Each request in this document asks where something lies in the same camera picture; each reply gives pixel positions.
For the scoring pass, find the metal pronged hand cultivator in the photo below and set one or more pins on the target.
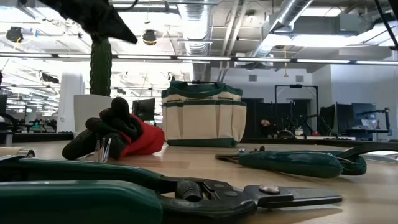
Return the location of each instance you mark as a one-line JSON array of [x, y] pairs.
[[107, 149]]

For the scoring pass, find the person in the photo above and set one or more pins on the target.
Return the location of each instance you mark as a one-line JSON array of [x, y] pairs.
[[265, 123]]

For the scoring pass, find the red black gardening glove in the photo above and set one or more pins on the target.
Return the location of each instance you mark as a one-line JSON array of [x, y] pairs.
[[146, 140]]

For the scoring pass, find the black hanging ceiling device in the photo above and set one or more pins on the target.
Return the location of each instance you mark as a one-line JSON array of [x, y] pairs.
[[14, 34], [149, 37]]

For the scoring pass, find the green cactus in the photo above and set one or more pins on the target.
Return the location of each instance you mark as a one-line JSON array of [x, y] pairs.
[[101, 68]]

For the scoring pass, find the grey cup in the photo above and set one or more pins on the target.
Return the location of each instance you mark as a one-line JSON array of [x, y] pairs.
[[8, 138]]

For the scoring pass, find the dark monitor on arm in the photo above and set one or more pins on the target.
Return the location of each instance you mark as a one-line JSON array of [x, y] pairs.
[[363, 115]]

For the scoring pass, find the silver ribbed ventilation duct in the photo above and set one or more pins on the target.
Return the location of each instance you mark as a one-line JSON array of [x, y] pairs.
[[196, 28]]

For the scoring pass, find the white hexagonal planter pot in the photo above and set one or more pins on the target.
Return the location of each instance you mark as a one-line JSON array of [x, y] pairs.
[[88, 112]]

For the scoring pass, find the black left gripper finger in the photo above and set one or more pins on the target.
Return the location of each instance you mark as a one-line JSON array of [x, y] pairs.
[[115, 26]]

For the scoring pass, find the silver slanted ventilation duct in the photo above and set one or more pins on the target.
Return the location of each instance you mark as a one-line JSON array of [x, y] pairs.
[[289, 12]]

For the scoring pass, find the black background monitor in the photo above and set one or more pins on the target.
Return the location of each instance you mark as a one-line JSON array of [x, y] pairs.
[[143, 109]]

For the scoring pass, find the cream green-trimmed gardening bag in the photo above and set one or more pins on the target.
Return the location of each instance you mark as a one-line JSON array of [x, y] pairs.
[[202, 121]]

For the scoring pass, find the black background rig frame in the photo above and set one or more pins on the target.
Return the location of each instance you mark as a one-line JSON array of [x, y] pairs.
[[296, 86]]

